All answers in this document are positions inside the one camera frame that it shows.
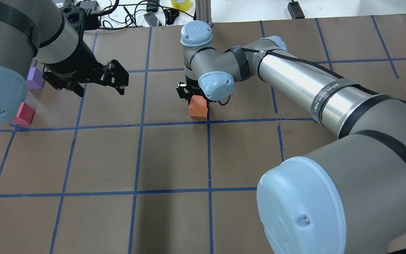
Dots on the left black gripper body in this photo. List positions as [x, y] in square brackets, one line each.
[77, 65]

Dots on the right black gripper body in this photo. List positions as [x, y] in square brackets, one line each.
[184, 91]

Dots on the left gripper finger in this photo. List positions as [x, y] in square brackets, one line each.
[115, 76]
[74, 87]

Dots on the orange foam block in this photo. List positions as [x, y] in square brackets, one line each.
[198, 107]

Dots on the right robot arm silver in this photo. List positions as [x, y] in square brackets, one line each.
[348, 197]

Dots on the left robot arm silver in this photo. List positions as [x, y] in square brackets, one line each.
[40, 30]

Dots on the purple foam block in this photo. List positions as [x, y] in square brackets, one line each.
[35, 80]

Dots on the red foam block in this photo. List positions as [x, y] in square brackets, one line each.
[24, 115]

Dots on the yellow tape roll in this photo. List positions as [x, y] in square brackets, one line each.
[183, 5]

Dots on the black power adapter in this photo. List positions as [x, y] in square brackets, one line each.
[295, 10]

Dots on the aluminium frame post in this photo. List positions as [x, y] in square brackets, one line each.
[203, 11]

